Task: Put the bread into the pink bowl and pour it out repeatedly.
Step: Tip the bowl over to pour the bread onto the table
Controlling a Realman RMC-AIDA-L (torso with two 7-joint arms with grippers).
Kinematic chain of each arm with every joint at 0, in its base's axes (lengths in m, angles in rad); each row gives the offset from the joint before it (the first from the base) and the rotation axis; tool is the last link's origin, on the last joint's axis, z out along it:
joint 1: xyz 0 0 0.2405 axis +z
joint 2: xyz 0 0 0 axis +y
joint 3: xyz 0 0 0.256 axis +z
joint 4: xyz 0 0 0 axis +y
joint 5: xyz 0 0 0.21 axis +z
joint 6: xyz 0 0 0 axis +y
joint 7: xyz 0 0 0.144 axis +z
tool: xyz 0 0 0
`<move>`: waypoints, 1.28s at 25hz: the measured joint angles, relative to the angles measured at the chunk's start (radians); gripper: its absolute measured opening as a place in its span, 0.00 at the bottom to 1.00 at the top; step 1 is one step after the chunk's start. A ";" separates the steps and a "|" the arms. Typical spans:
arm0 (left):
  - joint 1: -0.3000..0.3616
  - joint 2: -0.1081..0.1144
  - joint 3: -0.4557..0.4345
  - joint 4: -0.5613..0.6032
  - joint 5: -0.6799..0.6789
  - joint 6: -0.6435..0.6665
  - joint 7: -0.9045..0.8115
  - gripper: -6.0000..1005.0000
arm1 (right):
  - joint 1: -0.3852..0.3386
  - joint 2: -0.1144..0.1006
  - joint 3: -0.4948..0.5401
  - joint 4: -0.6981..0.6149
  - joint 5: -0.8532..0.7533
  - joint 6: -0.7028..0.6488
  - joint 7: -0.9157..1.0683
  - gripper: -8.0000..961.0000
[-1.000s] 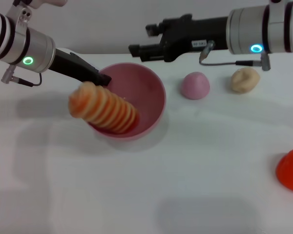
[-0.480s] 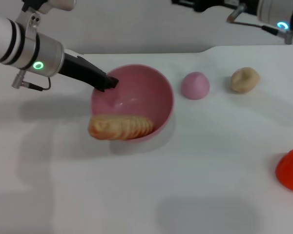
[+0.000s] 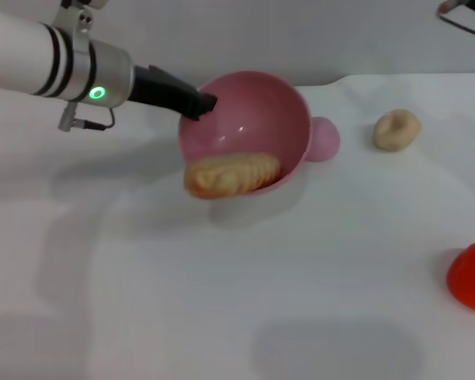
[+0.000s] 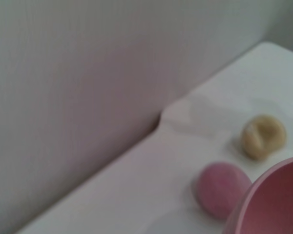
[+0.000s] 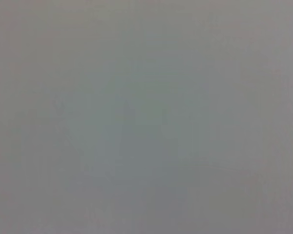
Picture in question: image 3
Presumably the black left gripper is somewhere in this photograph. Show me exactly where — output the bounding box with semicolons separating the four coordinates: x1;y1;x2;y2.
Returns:
127;64;219;122

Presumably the pink bowl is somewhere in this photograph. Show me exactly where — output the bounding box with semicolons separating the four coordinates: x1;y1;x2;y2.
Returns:
177;70;313;199

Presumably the orange striped bread loaf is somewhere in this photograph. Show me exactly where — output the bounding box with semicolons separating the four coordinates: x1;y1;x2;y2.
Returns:
183;151;284;200

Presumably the pink round bun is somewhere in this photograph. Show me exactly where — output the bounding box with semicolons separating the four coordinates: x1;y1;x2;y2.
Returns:
307;116;341;163

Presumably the cream folded bun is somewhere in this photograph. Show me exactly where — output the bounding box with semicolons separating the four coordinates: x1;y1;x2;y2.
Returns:
372;109;423;152

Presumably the red bun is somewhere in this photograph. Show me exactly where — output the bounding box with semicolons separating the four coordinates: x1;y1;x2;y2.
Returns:
446;241;475;316

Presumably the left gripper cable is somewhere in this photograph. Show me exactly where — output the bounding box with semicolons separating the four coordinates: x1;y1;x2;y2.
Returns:
58;103;116;131

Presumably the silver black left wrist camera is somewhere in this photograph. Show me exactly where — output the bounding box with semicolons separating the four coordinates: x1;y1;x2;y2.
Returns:
61;0;108;10

